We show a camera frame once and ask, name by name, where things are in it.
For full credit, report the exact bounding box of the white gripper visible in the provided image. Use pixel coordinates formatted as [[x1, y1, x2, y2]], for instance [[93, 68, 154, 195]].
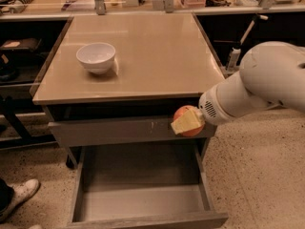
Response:
[[170, 88, 234, 135]]

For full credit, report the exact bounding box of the red apple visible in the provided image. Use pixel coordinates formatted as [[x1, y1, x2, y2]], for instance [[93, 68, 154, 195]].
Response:
[[173, 104, 206, 137]]

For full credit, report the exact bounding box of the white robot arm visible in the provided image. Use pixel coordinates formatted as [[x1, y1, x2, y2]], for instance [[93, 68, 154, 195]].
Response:
[[171, 41, 305, 136]]

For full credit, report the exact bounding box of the grey drawer cabinet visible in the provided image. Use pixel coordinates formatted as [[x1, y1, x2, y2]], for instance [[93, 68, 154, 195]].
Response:
[[31, 13, 224, 164]]

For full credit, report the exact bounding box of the open grey middle drawer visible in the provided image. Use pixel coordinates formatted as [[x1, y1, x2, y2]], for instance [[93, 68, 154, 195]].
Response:
[[67, 142, 228, 229]]

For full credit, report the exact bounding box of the closed grey top drawer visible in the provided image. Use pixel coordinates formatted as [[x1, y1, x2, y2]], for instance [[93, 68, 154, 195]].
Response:
[[48, 112, 221, 148]]

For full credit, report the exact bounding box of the white bottle with wand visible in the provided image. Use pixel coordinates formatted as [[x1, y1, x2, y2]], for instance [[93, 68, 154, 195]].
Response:
[[225, 14, 269, 73]]

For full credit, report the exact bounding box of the white ceramic bowl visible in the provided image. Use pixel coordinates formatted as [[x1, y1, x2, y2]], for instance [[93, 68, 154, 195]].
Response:
[[76, 43, 116, 74]]

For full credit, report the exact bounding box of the white sneaker upper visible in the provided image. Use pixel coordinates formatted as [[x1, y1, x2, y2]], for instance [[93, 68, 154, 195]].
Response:
[[0, 178, 40, 222]]

